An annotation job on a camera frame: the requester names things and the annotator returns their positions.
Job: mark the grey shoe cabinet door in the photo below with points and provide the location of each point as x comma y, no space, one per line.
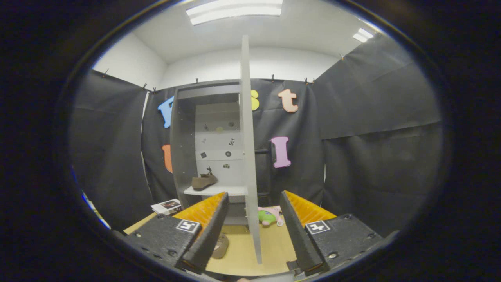
247,137

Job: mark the brown fuzzy shoe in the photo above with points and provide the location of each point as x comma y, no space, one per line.
222,246
203,182

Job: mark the black backdrop cloth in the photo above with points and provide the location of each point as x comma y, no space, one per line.
372,156

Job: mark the large ceiling light panel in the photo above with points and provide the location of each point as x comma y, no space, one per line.
235,11

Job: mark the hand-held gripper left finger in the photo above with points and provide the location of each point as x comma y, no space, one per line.
209,239

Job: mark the printed booklet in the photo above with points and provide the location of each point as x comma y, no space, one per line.
166,206

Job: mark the green and pink plush toy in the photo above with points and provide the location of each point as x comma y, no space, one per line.
268,216

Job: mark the grey shoe cabinet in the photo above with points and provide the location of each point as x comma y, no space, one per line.
182,156

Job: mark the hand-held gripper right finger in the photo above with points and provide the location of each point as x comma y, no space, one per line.
299,239

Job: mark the small ceiling light panel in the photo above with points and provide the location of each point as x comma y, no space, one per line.
363,35

